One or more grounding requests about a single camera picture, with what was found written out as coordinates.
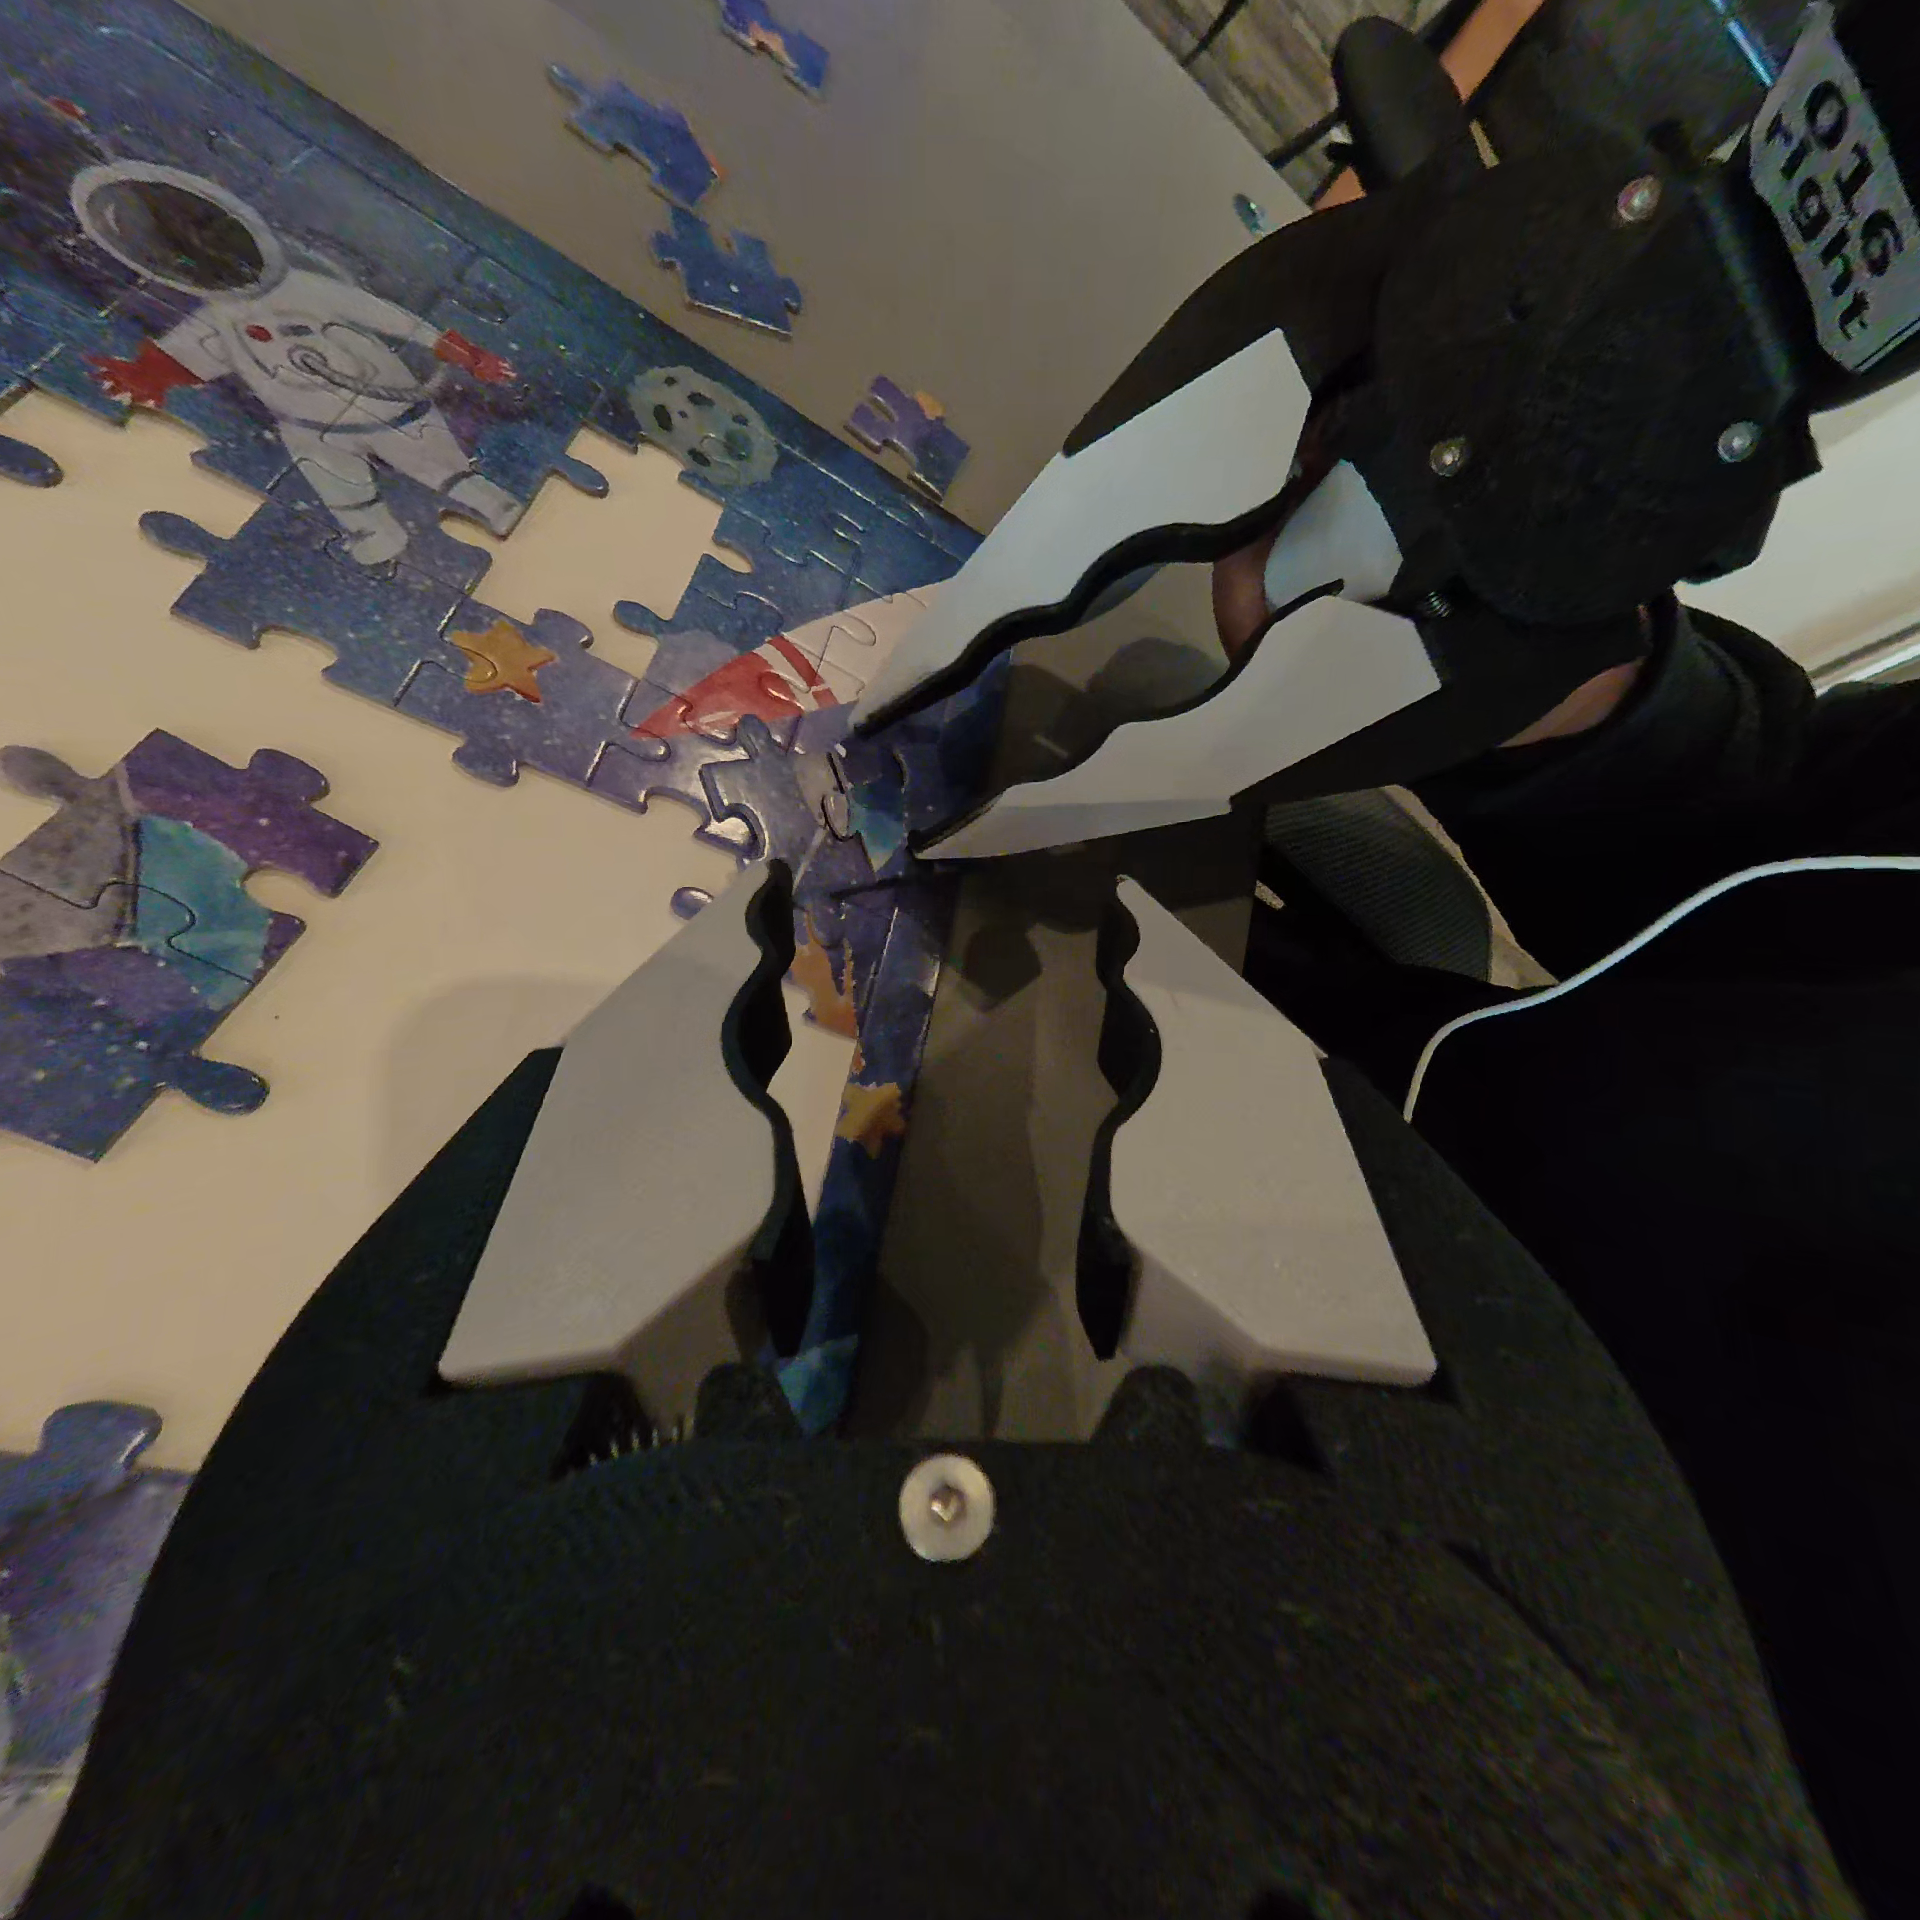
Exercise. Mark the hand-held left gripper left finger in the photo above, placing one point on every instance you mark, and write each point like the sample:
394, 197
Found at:
630, 1184

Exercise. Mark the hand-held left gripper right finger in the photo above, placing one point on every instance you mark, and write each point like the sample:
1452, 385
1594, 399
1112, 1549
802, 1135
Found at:
1275, 1200

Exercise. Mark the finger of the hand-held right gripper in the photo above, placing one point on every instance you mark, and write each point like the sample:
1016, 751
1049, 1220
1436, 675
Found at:
1110, 481
1289, 720

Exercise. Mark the blue pale-patch jigsaw piece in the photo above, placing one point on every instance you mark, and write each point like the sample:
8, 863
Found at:
763, 780

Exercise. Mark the joined planet puzzle pieces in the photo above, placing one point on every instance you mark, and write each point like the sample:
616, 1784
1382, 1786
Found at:
180, 901

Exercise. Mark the space jigsaw puzzle board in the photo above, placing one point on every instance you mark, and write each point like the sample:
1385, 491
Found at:
420, 599

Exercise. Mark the person's right hand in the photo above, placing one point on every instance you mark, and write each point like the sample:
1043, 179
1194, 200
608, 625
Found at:
1243, 599

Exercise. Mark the grey mesh chair seat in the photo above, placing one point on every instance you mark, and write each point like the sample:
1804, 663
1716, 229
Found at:
1382, 901

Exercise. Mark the black office chair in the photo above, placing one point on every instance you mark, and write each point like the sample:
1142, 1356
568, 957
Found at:
1394, 89

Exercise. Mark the dark blue jigsaw piece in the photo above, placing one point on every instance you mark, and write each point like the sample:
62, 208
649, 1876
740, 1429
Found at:
639, 136
728, 276

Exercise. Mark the person's black jacket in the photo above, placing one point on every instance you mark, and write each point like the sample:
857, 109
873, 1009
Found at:
1723, 1200

